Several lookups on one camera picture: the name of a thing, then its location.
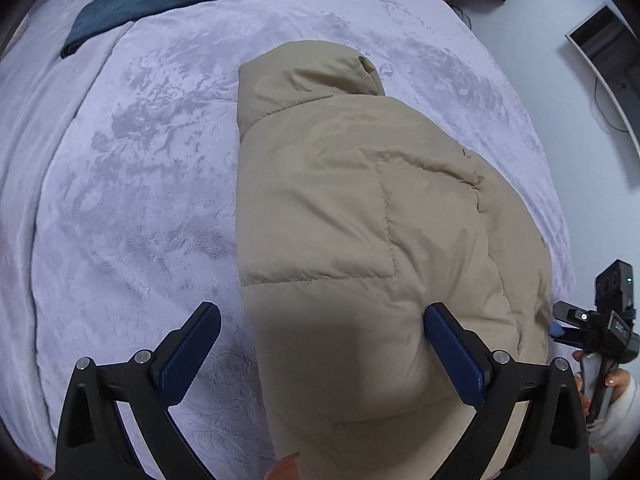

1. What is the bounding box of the black cable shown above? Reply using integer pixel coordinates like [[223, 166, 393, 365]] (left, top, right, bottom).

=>
[[593, 77, 629, 134]]

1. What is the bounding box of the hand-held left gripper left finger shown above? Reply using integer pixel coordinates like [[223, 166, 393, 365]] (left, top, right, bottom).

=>
[[55, 301, 222, 480]]

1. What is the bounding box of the dark flat monitor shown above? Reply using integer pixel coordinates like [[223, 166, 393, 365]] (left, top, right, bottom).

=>
[[565, 4, 640, 153]]

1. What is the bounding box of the beige puffer jacket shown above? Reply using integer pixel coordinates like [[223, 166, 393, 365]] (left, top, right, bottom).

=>
[[235, 39, 556, 480]]

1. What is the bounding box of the person's left hand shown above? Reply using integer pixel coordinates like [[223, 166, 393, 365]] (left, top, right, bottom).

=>
[[264, 451, 302, 480]]

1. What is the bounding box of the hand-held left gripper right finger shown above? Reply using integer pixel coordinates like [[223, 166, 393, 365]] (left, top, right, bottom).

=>
[[423, 302, 591, 480]]

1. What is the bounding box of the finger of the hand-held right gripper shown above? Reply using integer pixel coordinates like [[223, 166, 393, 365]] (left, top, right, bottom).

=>
[[549, 301, 592, 347]]

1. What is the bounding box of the person's right hand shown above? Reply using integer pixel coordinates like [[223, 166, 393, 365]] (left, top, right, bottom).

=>
[[572, 350, 630, 413]]

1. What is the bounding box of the lavender fleece blanket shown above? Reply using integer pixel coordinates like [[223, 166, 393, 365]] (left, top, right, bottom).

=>
[[0, 0, 576, 480]]

